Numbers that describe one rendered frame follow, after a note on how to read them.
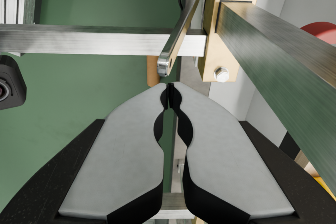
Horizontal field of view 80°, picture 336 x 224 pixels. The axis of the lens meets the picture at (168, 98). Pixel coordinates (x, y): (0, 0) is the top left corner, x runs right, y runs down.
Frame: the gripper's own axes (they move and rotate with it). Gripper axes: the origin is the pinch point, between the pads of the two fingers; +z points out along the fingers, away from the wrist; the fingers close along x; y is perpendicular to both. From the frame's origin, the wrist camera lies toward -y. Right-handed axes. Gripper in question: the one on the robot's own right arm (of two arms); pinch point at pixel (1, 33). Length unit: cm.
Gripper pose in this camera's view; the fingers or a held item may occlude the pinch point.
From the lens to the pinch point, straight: 38.4
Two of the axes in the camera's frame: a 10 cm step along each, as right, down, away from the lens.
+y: -10.0, -0.1, -0.4
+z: -0.2, -5.7, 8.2
